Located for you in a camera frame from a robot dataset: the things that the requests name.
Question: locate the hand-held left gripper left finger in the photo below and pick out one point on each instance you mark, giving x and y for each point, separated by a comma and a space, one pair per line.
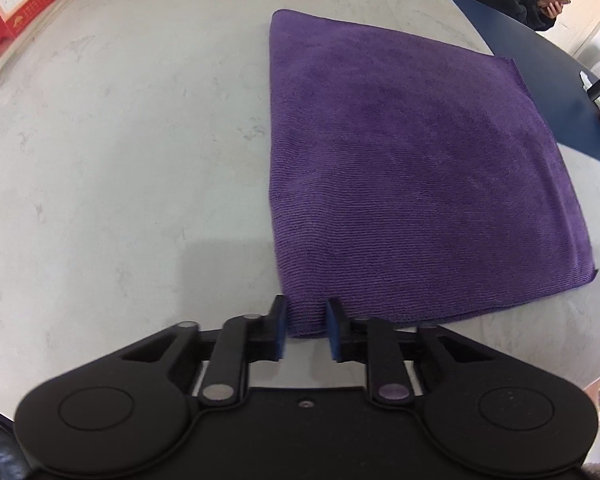
279, 327

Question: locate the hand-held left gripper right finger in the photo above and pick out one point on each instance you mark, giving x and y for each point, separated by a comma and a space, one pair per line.
335, 330

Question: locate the purple towel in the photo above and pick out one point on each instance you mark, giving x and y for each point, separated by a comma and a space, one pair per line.
405, 160

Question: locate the blue table mat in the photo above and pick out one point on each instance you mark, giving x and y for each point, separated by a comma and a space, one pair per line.
530, 60

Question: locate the white crumpled tissue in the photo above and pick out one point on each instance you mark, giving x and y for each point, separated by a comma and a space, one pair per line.
585, 80

